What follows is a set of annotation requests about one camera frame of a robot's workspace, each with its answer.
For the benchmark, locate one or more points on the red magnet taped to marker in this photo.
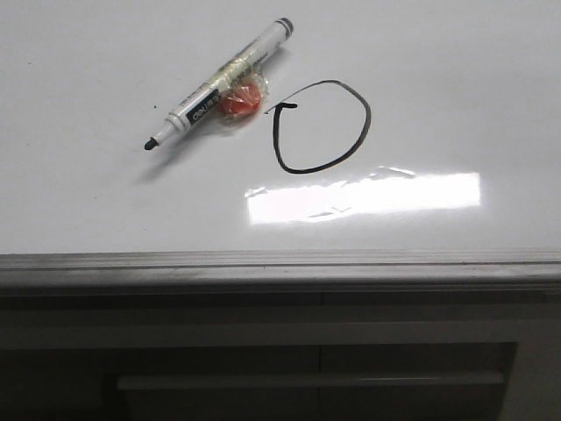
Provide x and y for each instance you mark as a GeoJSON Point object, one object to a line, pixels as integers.
{"type": "Point", "coordinates": [241, 101]}

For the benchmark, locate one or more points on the white black whiteboard marker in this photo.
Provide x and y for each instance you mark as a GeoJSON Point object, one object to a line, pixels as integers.
{"type": "Point", "coordinates": [199, 104]}

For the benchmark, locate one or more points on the white whiteboard surface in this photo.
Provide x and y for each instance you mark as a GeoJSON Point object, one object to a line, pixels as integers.
{"type": "Point", "coordinates": [463, 152]}

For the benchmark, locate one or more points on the black drawn zero line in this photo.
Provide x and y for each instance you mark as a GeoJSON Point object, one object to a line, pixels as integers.
{"type": "Point", "coordinates": [276, 130]}

